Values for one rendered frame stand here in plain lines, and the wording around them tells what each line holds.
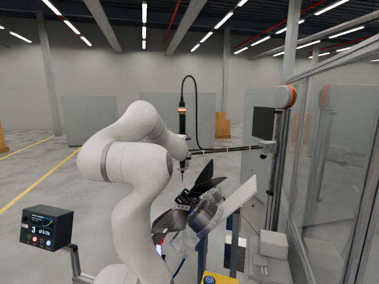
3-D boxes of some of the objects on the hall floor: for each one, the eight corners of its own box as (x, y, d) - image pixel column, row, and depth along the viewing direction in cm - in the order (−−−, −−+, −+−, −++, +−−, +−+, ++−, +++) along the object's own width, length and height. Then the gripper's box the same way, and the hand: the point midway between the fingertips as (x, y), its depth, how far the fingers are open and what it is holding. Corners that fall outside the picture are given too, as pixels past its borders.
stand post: (232, 334, 159) (241, 206, 133) (231, 347, 150) (240, 213, 125) (227, 332, 160) (234, 205, 134) (225, 345, 152) (233, 212, 126)
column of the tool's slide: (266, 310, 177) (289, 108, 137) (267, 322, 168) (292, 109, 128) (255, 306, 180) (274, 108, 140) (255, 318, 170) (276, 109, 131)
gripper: (187, 135, 97) (197, 130, 114) (157, 133, 102) (170, 128, 119) (187, 150, 99) (197, 142, 116) (157, 147, 103) (170, 141, 121)
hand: (182, 136), depth 116 cm, fingers closed on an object, 4 cm apart
